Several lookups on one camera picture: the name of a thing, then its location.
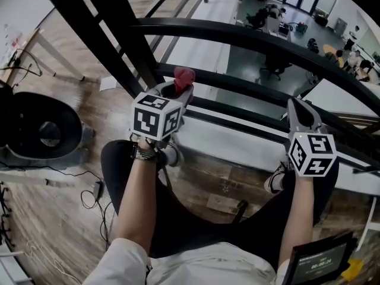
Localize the black round machine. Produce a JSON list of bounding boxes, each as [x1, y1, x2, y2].
[[0, 81, 96, 172]]

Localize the round orange table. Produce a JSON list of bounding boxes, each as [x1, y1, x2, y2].
[[322, 43, 345, 68]]

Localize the wooden table white legs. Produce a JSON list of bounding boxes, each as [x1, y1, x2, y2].
[[0, 27, 87, 83]]

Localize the black metal railing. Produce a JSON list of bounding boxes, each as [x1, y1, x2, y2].
[[32, 0, 380, 178]]

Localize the white metal frame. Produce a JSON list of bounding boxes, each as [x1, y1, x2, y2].
[[354, 196, 380, 252]]

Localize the yellow plastic object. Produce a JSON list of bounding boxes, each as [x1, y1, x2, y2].
[[341, 258, 365, 282]]

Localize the person's left leg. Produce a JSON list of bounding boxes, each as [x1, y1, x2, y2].
[[100, 140, 238, 258]]

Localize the white cable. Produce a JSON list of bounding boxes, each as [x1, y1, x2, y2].
[[25, 240, 81, 285]]

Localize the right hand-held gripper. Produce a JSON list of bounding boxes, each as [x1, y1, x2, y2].
[[284, 97, 338, 178]]

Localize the person's right sneaker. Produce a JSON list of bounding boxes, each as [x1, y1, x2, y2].
[[263, 161, 288, 195]]

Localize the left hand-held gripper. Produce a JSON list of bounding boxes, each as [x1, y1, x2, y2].
[[129, 80, 195, 142]]

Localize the person's right leg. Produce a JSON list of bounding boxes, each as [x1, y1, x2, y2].
[[207, 159, 340, 273]]

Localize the person's left forearm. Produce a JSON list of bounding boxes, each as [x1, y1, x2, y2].
[[114, 156, 158, 255]]

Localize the black power cable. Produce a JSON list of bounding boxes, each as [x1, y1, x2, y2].
[[0, 159, 116, 252]]

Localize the white paper sheet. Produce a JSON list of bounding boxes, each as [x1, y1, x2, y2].
[[99, 76, 117, 92]]

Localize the black stool leg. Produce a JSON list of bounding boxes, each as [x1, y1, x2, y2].
[[232, 199, 249, 223]]

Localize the grey metal cabinet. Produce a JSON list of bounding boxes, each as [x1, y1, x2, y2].
[[334, 17, 349, 36]]

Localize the person's leg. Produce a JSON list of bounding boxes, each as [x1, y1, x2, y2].
[[100, 140, 238, 258], [207, 159, 340, 273]]

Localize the white office desk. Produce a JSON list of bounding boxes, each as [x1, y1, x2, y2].
[[265, 16, 290, 40]]

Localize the pink cloth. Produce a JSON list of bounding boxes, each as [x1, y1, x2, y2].
[[173, 66, 197, 105]]

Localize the person's right forearm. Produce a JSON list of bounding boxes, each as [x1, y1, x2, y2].
[[277, 173, 315, 268]]

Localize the clear bottle with red label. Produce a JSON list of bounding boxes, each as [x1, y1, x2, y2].
[[2, 23, 24, 52]]

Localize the person's white shirt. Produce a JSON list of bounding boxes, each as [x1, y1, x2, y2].
[[83, 237, 290, 285]]

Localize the grey metal rack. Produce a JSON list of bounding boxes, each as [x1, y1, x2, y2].
[[0, 242, 33, 285]]

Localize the black wrist-mounted screen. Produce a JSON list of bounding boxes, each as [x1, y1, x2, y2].
[[281, 231, 359, 285]]

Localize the wooden staircase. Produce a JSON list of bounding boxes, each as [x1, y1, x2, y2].
[[296, 90, 380, 136]]

